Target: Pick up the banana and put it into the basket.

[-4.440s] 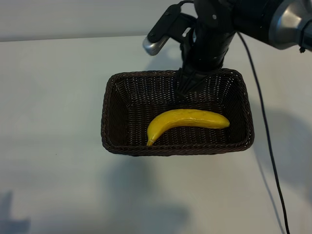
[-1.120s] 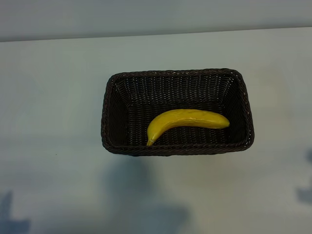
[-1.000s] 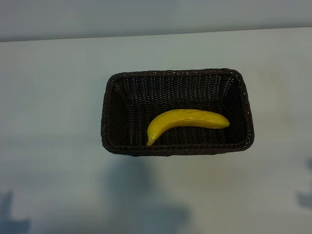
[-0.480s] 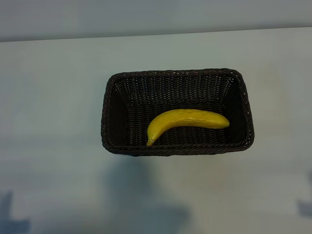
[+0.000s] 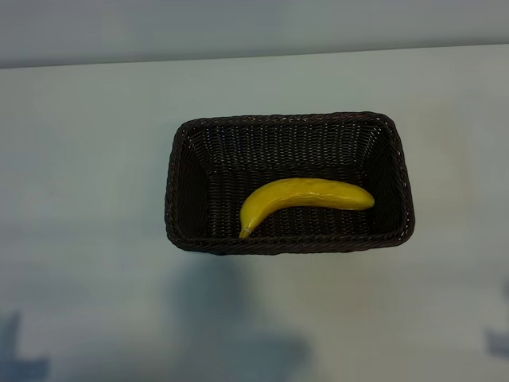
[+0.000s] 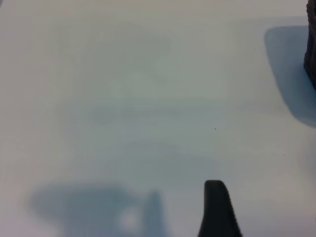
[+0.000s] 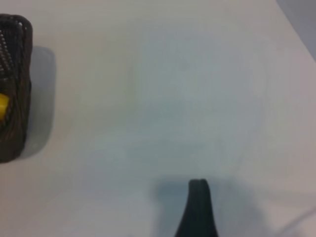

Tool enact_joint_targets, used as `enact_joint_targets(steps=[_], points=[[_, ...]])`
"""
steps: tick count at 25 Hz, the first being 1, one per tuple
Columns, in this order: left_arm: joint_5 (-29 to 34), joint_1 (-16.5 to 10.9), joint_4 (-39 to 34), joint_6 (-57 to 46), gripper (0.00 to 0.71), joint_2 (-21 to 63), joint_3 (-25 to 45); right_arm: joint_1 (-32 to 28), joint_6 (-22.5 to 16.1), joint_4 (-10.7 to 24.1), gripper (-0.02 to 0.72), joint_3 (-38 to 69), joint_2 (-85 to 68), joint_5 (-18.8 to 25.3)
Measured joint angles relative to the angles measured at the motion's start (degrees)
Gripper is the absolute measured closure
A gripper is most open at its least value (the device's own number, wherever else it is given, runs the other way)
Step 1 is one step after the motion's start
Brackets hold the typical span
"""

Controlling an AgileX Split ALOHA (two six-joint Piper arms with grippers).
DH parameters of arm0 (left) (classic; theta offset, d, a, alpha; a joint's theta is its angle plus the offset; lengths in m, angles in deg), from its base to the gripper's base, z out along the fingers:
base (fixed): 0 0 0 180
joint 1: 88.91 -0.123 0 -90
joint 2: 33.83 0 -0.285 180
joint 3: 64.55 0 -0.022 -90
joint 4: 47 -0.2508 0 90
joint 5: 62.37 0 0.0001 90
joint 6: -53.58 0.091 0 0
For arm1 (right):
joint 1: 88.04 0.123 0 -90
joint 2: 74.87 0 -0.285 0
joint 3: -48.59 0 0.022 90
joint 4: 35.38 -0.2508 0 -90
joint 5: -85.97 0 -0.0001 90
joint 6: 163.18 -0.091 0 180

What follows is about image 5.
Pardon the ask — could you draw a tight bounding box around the yellow banana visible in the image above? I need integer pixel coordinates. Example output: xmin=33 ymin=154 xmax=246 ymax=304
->
xmin=238 ymin=177 xmax=376 ymax=240

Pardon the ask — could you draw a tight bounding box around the dark brown wicker basket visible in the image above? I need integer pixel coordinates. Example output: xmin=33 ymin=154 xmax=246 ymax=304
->
xmin=164 ymin=112 xmax=417 ymax=255

